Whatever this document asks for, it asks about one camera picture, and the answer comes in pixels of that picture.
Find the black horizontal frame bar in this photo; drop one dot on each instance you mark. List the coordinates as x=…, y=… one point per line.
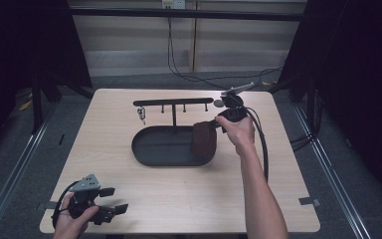
x=185, y=14

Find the small black floor object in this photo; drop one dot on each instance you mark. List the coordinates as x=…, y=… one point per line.
x=61, y=139

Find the white wall power outlet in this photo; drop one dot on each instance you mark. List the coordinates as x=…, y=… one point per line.
x=173, y=3

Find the yellow floor tape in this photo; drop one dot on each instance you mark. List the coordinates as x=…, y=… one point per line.
x=25, y=105

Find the grey round disc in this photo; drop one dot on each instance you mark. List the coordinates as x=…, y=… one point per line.
x=217, y=103

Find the black curtain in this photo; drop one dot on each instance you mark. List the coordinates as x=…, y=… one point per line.
x=361, y=83
x=20, y=49

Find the black metal stand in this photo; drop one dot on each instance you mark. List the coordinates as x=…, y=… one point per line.
x=37, y=106

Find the person's right hand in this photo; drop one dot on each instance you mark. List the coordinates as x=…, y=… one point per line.
x=242, y=134

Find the brown leather pouch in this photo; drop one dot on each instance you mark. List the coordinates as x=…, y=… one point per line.
x=204, y=139

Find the black key rack with tray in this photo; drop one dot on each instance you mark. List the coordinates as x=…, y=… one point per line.
x=165, y=147

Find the person's left hand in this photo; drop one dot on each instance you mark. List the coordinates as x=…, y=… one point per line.
x=65, y=225

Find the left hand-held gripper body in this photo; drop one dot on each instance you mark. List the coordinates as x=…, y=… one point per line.
x=84, y=202

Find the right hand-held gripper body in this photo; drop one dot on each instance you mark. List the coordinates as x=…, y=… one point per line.
x=234, y=106

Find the metal floor rail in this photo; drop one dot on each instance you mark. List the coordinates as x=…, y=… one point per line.
x=335, y=179
x=10, y=181

